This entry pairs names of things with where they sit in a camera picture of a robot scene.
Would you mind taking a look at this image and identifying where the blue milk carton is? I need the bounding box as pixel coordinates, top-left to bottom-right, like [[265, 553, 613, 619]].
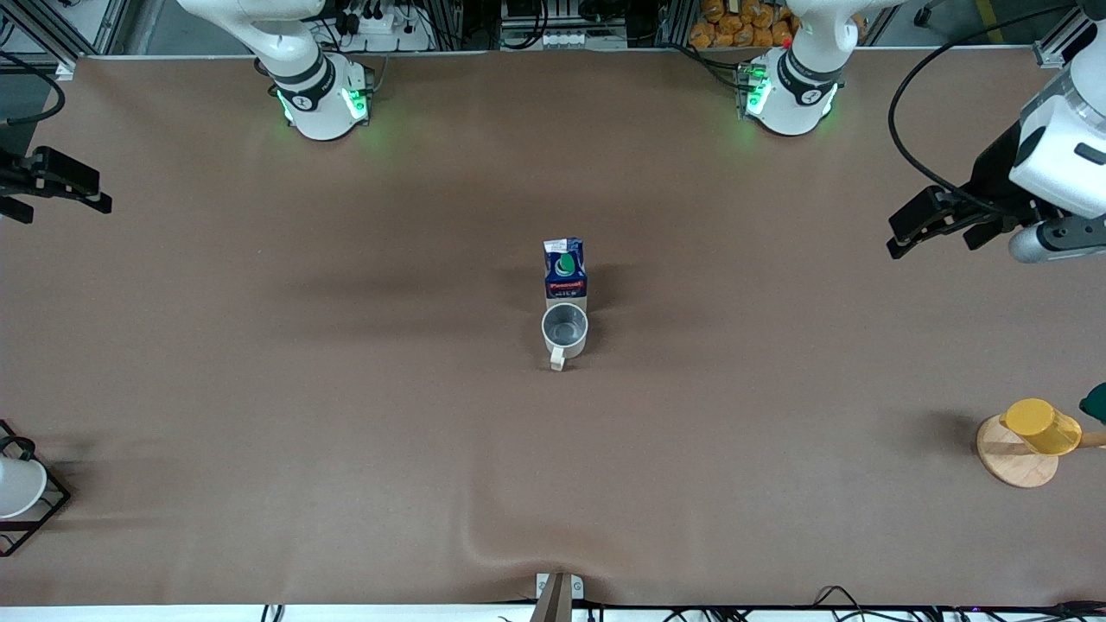
[[543, 237, 589, 312]]

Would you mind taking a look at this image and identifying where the grey-white mug with handle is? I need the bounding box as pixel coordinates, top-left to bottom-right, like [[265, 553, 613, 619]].
[[542, 303, 590, 372]]

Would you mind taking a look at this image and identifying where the yellow plastic cup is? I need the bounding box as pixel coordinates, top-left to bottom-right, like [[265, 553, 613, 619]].
[[1000, 398, 1083, 456]]

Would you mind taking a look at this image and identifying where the white cup in rack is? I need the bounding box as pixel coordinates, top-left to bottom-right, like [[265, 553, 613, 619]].
[[0, 456, 48, 519]]

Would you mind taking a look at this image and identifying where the wooden mug stand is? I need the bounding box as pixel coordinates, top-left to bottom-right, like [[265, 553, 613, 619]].
[[976, 415, 1106, 489]]

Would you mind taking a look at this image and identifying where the orange snack bag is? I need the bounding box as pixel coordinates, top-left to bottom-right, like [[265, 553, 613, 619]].
[[689, 0, 868, 49]]

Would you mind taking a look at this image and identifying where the white power strip with plugs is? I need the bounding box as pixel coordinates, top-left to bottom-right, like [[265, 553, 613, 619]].
[[333, 0, 435, 53]]

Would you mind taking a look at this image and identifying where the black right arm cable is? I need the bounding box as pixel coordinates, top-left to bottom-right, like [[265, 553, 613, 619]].
[[0, 50, 67, 129]]

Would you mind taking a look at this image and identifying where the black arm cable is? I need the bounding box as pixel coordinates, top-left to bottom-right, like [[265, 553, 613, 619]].
[[888, 4, 1083, 219], [0, 50, 67, 129]]

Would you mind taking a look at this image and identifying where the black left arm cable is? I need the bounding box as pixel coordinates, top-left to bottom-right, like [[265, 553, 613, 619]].
[[888, 4, 1083, 219]]

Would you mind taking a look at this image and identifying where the aluminium frame post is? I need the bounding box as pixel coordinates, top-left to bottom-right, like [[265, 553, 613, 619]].
[[1033, 0, 1106, 70], [0, 0, 80, 80]]

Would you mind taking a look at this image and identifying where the black wire rack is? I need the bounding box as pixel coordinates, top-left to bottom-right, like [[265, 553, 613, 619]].
[[0, 419, 72, 558]]

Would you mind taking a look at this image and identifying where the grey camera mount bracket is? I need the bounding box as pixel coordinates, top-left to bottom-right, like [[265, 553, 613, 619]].
[[530, 572, 585, 622]]

